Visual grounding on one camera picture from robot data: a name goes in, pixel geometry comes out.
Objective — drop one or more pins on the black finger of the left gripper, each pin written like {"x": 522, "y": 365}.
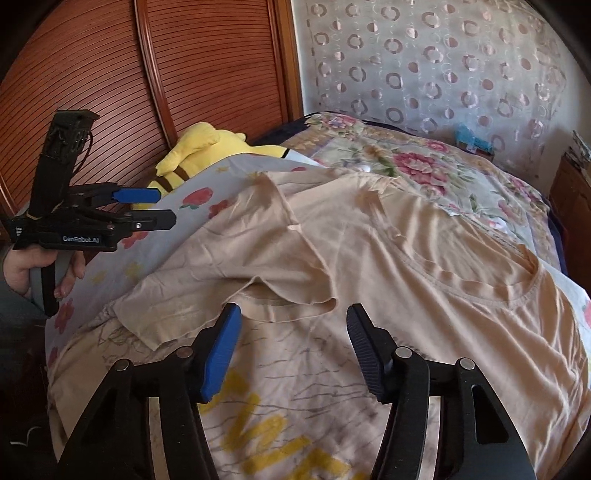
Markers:
{"x": 147, "y": 220}

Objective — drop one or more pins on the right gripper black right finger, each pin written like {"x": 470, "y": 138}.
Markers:
{"x": 373, "y": 347}

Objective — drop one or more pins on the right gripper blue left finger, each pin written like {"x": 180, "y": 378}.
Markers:
{"x": 220, "y": 349}

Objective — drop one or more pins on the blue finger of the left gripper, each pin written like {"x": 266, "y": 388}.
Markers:
{"x": 136, "y": 195}

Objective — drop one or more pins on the beige t-shirt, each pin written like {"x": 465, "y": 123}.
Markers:
{"x": 294, "y": 251}

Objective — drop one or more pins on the person's left hand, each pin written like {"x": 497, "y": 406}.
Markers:
{"x": 18, "y": 263}

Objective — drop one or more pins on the white strawberry flower bedsheet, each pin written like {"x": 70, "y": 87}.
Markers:
{"x": 111, "y": 275}

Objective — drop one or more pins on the yellow plush toy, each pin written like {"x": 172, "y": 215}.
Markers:
{"x": 200, "y": 146}

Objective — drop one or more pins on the brown slatted wardrobe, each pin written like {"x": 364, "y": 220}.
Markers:
{"x": 148, "y": 69}

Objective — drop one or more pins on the floral peony quilt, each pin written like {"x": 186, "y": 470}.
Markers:
{"x": 460, "y": 182}

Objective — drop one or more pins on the blue tissue box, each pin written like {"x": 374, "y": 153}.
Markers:
{"x": 466, "y": 140}

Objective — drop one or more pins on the brown wooden cabinet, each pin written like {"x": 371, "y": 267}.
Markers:
{"x": 570, "y": 199}

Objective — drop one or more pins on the circle pattern sheer curtain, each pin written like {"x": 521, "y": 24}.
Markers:
{"x": 497, "y": 67}

